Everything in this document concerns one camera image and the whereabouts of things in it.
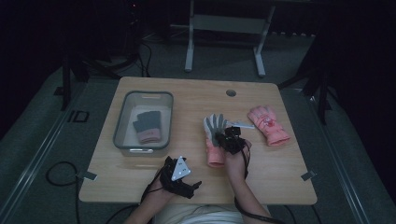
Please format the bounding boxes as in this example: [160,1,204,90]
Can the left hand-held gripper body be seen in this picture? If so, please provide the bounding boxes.
[159,155,195,200]

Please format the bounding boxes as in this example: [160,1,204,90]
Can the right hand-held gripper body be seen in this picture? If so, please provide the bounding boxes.
[218,120,257,156]

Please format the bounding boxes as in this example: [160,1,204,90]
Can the pink ski glove grey palm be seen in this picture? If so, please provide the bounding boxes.
[203,113,230,169]

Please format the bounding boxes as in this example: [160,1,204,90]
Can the grey knit glove pink cuff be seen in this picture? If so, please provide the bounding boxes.
[133,110,163,145]

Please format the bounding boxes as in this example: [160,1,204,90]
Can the clear plastic storage bin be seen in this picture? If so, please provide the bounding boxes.
[112,91,175,158]

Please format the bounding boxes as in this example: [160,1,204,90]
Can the person's right hand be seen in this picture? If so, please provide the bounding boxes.
[223,140,252,184]

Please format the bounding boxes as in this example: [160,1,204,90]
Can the person's left hand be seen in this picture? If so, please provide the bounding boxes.
[145,177,177,205]

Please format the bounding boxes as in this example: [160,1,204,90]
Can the person's light clothing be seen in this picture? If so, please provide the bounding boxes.
[154,203,245,224]

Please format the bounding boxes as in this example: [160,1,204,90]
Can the pink ski glove cartoon print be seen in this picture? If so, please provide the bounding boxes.
[247,105,291,147]

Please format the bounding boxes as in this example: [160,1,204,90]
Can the grey table edge clip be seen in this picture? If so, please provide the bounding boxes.
[300,170,318,182]
[76,170,98,182]

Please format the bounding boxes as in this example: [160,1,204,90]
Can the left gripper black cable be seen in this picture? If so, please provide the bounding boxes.
[139,172,164,204]

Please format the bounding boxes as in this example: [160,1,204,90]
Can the black camera stand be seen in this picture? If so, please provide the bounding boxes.
[277,36,333,126]
[53,31,150,111]

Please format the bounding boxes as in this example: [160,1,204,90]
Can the white metal table frame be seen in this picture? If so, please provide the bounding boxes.
[184,0,277,78]

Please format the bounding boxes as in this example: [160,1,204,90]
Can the black floor cable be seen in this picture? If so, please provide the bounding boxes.
[45,161,82,224]

